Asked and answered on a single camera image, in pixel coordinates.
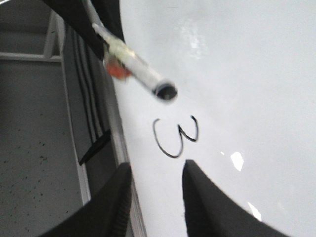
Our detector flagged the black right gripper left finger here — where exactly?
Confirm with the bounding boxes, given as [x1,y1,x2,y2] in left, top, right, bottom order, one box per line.
[41,162,132,237]

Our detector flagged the grey black striped fabric organizer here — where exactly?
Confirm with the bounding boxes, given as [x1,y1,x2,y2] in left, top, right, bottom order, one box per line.
[64,27,111,165]

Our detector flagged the white whiteboard with grey frame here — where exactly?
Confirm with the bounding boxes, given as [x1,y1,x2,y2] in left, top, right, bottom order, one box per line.
[115,0,316,237]

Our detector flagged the black whiteboard marker with tape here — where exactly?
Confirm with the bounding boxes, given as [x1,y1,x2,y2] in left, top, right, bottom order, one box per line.
[92,23,177,101]

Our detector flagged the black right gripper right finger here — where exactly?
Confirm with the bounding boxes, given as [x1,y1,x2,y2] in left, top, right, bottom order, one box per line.
[182,159,316,237]

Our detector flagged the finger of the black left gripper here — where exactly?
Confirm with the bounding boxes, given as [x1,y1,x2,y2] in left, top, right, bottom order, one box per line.
[91,0,124,41]
[43,0,104,60]

